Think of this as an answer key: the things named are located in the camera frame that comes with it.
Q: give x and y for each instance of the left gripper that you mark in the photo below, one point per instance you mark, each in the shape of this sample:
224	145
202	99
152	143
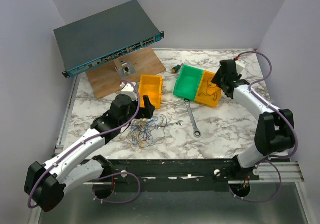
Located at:
144	112

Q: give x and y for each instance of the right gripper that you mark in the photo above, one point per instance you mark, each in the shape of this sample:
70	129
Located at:
216	79

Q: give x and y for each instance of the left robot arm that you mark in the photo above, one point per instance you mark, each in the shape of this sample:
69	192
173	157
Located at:
47	183

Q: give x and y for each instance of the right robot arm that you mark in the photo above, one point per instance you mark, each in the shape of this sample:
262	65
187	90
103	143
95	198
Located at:
275	131

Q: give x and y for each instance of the right yellow plastic bin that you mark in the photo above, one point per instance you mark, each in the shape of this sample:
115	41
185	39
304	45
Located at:
207	92

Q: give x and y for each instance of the yellow plastic bin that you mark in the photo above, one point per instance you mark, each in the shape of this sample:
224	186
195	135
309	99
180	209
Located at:
207	92
151	85

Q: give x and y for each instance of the left yellow plastic bin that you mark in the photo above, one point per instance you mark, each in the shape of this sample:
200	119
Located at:
151	85

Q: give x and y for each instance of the green plastic bin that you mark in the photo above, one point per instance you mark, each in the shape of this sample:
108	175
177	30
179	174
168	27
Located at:
188	81

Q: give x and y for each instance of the small open-end wrench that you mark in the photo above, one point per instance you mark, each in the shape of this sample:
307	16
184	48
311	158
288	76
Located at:
180	123

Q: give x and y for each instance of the plywood board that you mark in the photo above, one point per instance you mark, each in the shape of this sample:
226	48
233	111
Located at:
105	79

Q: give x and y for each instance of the ratcheting combination wrench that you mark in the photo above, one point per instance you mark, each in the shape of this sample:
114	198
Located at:
197	132

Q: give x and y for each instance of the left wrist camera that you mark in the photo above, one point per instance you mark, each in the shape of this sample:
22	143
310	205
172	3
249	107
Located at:
129	89

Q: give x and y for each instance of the metal bracket stand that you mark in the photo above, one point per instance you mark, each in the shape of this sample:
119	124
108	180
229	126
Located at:
124	68

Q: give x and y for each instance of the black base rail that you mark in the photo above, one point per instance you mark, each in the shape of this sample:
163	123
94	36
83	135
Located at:
170	175

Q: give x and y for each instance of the grey network switch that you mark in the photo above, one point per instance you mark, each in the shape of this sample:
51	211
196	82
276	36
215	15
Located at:
105	36

